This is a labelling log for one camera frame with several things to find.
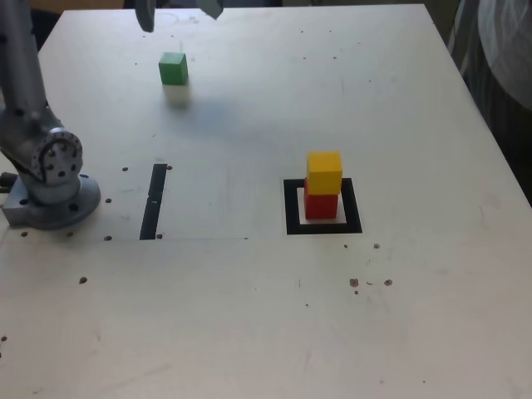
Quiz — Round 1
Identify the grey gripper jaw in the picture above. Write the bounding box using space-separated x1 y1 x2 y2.
198 0 224 20
135 0 155 33

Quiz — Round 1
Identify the green cube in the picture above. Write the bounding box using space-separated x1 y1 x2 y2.
158 52 189 86

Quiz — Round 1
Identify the yellow cube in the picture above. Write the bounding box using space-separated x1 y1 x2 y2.
306 151 343 195

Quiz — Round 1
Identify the red cube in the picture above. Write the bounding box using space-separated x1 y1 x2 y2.
303 177 340 220

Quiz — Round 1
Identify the black tape square outline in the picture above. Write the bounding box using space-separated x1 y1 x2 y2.
283 177 363 236

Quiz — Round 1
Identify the black tape strip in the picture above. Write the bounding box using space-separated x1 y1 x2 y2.
139 163 168 241

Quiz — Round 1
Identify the person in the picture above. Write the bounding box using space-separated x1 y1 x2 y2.
451 0 532 196

